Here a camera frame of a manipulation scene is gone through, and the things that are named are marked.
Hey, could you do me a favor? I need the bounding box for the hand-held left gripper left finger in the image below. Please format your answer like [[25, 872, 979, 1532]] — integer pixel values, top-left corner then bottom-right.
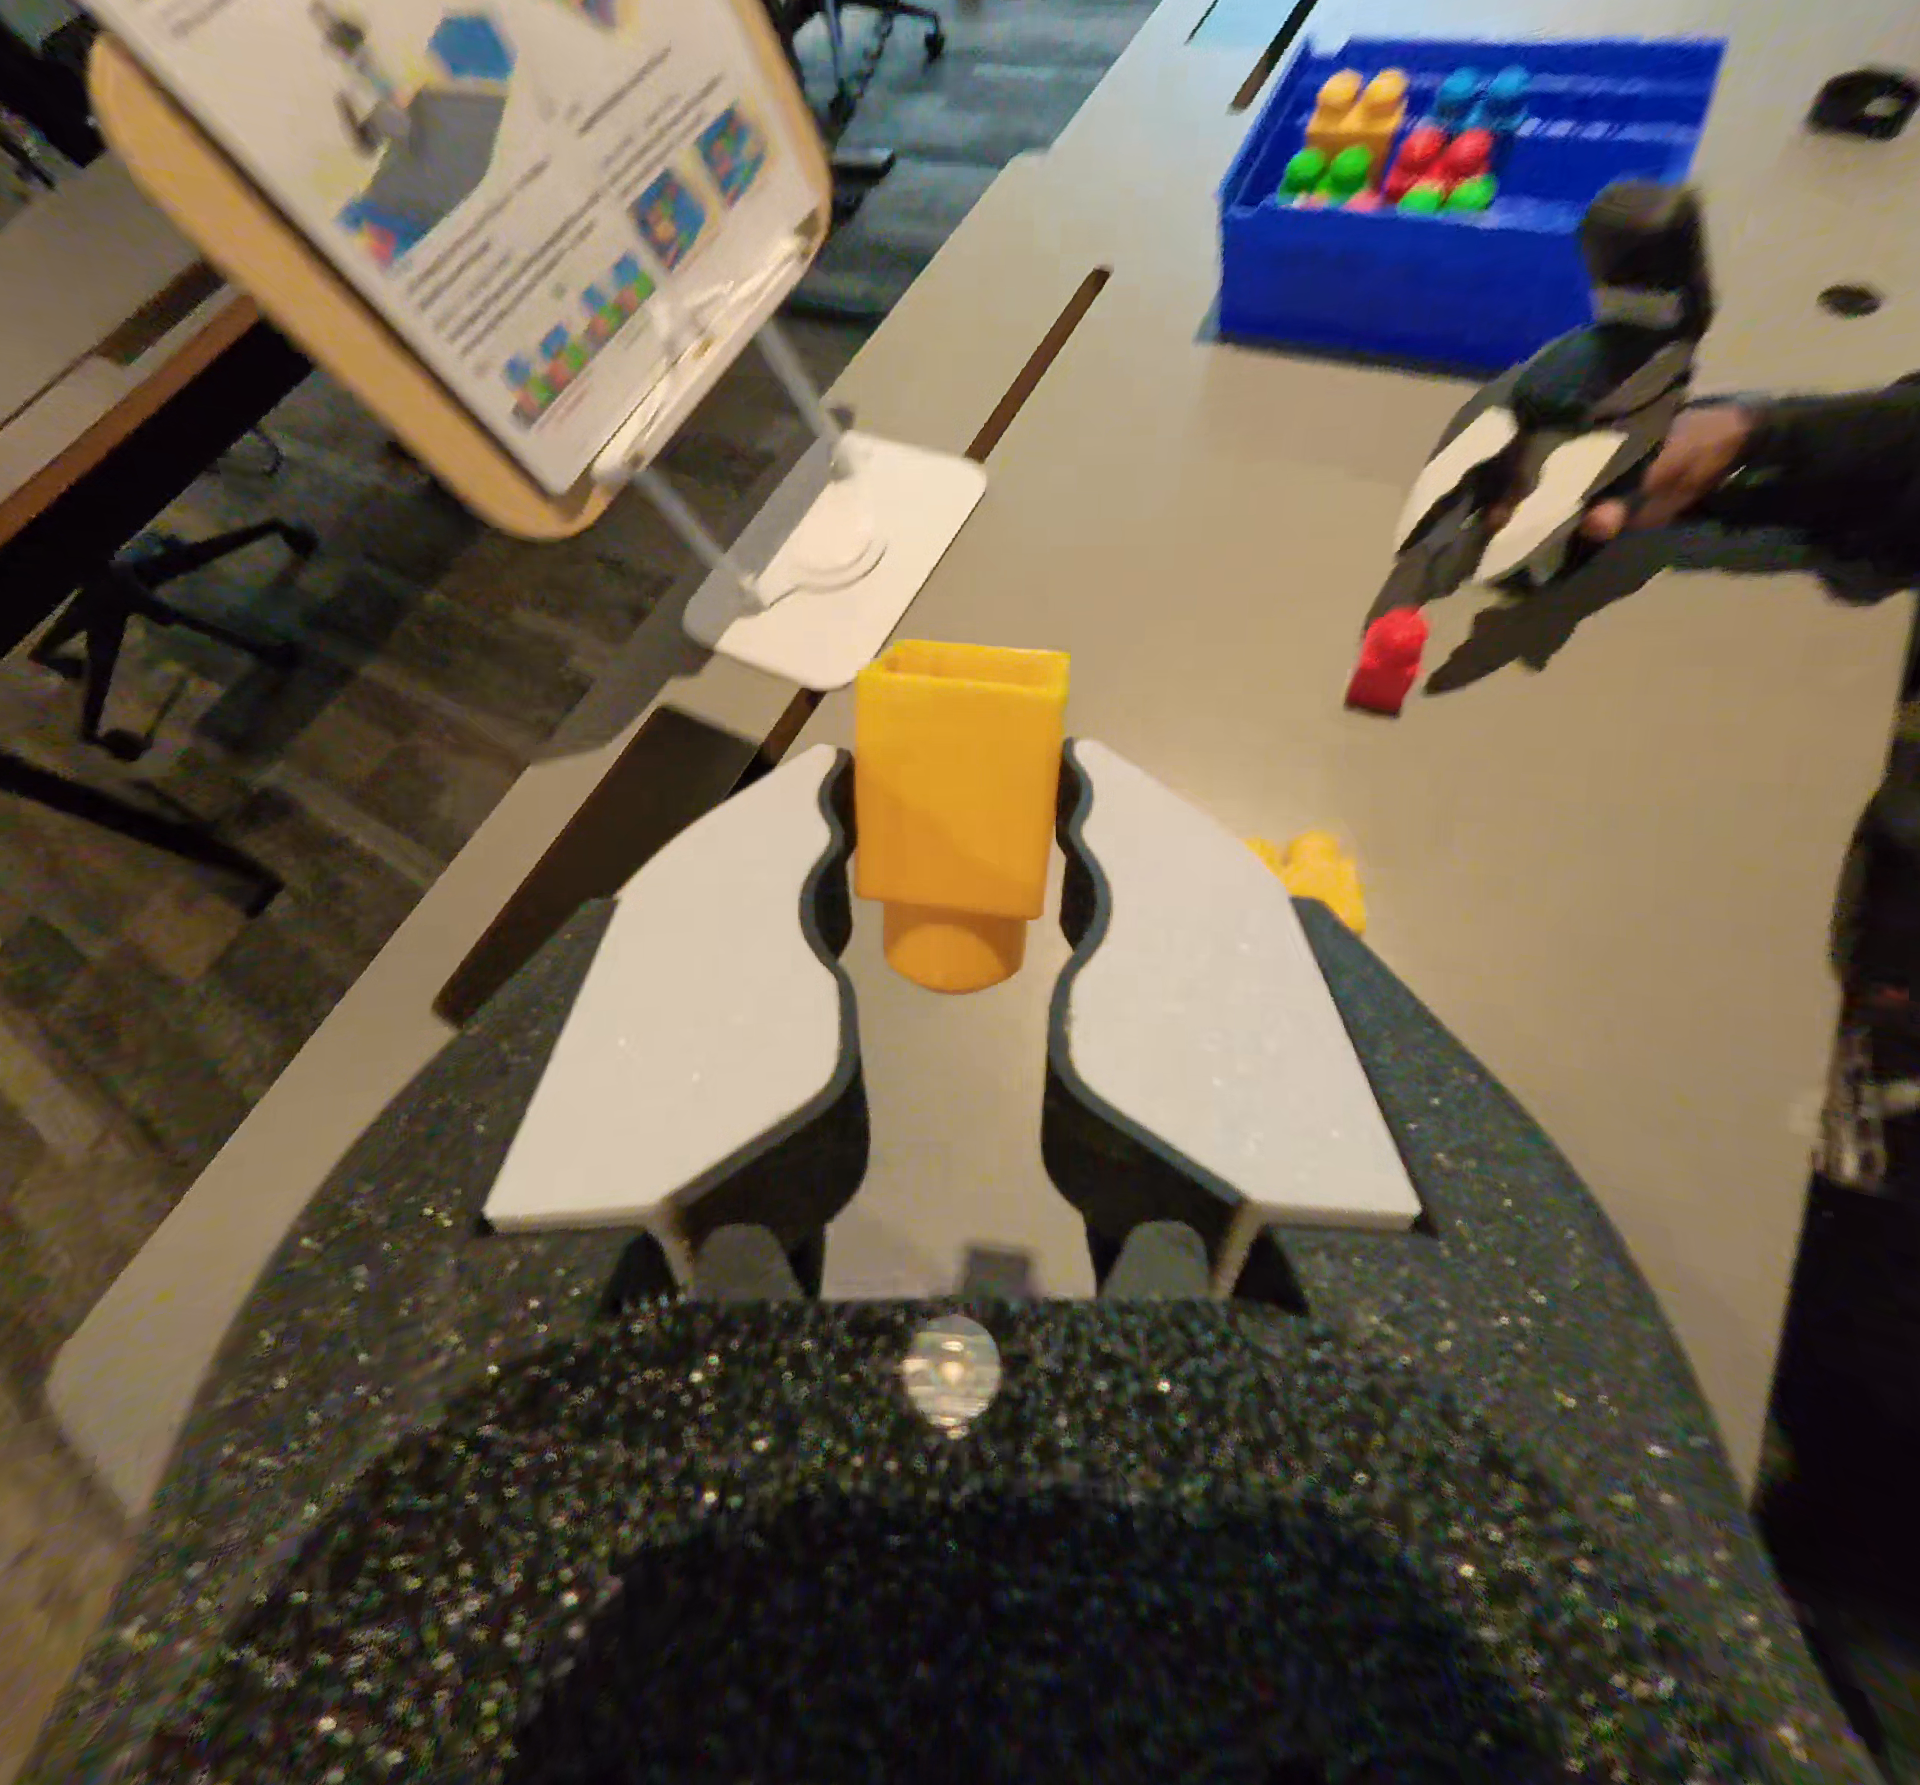
[[484, 742, 871, 1292]]

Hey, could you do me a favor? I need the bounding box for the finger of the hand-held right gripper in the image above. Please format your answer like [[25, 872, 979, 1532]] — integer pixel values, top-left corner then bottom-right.
[[1371, 405, 1524, 616], [1439, 442, 1622, 602]]

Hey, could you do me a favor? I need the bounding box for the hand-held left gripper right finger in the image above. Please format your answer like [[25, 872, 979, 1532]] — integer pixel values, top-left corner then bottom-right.
[[1041, 738, 1423, 1299]]

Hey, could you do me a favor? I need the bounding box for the blue plastic bin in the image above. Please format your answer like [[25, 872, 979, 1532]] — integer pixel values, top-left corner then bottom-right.
[[1217, 34, 1726, 376]]

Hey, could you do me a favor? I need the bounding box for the red single-stud block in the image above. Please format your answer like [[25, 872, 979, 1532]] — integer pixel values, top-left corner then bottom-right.
[[1344, 607, 1430, 718]]

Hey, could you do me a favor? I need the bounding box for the yellow single-stud block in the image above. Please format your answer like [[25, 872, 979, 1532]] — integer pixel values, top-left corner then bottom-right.
[[855, 639, 1070, 994]]

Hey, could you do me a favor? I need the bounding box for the person's right forearm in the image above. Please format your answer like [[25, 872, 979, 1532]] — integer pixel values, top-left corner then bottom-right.
[[1694, 378, 1920, 605]]

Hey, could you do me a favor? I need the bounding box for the person's right hand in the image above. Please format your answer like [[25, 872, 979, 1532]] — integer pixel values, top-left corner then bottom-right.
[[1581, 401, 1760, 544]]

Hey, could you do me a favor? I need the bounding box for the red two-stud block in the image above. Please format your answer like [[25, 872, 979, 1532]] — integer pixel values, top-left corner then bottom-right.
[[1387, 127, 1497, 200]]

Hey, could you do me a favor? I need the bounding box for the orange two-stud block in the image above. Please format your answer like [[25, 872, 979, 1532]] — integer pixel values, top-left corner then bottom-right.
[[1305, 66, 1412, 159]]

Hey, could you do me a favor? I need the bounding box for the black desk foot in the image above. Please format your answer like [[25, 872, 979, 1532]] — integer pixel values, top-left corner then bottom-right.
[[0, 749, 287, 919]]

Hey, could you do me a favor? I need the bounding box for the person's dark clothed body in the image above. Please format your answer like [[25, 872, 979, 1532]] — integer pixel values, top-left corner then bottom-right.
[[1751, 645, 1920, 1742]]

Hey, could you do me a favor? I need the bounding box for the wooden desk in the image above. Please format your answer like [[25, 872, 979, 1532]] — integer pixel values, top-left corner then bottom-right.
[[0, 150, 308, 541]]

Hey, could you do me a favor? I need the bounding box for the instruction board on stand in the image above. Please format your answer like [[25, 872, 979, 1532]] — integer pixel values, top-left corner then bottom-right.
[[0, 0, 989, 691]]

